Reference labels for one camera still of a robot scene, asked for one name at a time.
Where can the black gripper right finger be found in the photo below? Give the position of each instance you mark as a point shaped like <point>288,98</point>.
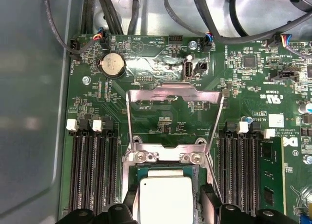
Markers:
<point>209,204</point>

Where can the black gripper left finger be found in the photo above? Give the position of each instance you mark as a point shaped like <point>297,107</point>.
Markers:
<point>117,214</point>

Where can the silver green CPU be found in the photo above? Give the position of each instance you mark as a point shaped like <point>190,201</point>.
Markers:
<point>168,199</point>

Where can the CPU socket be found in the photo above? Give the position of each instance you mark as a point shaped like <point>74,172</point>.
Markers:
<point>148,157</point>

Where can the green RAM stick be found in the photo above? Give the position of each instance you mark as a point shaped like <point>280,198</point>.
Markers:
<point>270,175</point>

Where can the green motherboard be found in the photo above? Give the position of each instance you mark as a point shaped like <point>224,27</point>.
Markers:
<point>239,111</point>

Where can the silver coin cell battery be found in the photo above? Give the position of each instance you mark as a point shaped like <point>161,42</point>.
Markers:
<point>112,64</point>

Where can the black PC case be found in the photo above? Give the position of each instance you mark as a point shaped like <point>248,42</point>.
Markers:
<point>29,87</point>

